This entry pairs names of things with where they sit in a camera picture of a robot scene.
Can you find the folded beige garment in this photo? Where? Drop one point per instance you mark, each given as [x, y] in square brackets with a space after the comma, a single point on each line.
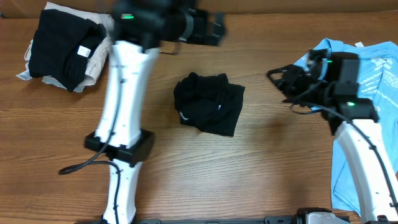
[76, 12]

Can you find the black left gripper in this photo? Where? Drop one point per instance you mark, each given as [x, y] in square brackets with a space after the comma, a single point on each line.
[204, 26]

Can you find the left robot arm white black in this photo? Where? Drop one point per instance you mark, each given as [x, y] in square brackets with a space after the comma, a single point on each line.
[139, 29]

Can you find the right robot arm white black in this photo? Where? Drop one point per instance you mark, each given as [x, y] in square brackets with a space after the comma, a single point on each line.
[354, 124]

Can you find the folded grey-white bottom garment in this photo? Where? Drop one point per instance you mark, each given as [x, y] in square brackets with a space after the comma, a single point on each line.
[28, 71]

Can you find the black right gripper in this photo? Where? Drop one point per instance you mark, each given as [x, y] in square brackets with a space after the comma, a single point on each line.
[290, 74]

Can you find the folded black garment on pile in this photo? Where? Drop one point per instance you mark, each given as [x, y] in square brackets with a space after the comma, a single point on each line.
[62, 45]

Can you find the black Sydrogen t-shirt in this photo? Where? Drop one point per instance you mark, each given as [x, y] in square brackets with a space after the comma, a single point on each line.
[211, 104]

